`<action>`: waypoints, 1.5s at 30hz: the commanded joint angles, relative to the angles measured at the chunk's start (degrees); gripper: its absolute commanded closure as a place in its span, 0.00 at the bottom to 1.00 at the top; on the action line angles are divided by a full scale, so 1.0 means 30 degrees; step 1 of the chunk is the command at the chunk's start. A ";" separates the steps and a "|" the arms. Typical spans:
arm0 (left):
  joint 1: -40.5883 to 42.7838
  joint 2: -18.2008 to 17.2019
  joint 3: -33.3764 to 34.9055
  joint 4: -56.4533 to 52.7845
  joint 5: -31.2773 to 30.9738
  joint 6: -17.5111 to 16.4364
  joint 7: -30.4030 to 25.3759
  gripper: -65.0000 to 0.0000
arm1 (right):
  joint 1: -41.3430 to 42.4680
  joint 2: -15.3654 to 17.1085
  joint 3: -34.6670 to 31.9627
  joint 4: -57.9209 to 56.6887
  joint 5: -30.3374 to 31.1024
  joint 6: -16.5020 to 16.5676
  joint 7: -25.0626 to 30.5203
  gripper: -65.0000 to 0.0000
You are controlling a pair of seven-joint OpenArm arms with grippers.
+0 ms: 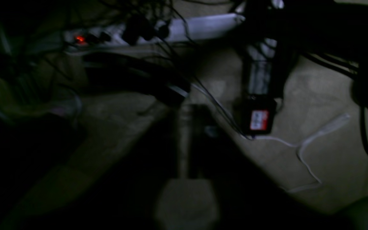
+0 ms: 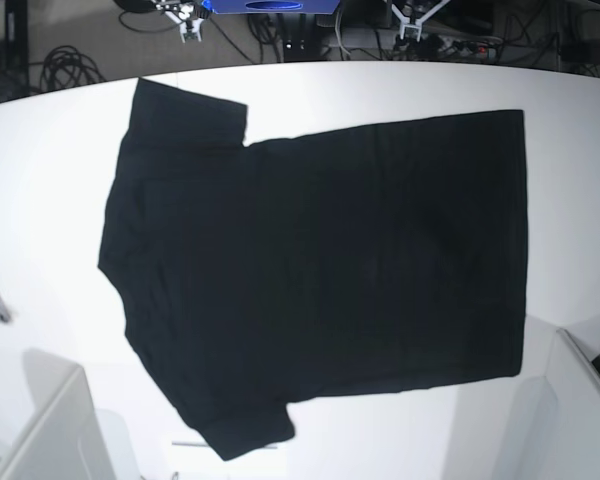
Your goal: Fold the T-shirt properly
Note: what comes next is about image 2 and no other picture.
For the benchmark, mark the black T-shirt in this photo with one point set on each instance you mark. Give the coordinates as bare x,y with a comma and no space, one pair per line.
375,259

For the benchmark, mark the blue box at top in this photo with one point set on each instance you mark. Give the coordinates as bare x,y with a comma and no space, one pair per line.
271,6

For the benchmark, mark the white bin left front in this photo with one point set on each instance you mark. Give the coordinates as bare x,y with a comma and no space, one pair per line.
50,427

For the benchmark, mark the white bin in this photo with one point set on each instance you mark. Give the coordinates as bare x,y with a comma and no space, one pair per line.
553,430
50,427

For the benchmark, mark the white bin right front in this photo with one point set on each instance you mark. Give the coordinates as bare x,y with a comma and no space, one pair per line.
553,430

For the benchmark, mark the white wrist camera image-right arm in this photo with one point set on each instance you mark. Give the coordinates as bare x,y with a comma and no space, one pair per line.
410,22

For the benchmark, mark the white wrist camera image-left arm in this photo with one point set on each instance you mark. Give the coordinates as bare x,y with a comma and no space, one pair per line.
187,15

